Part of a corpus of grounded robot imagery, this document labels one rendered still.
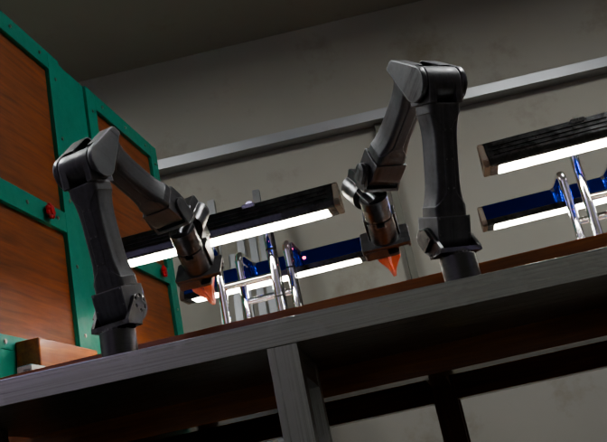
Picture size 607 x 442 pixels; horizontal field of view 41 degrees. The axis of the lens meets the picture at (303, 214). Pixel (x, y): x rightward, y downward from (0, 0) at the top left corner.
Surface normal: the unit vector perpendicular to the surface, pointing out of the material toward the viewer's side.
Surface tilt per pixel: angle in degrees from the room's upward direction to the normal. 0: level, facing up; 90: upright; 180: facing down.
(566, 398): 90
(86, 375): 90
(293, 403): 90
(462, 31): 90
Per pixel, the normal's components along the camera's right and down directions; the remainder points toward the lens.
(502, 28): -0.11, -0.29
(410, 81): -0.92, 0.06
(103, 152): 0.88, -0.30
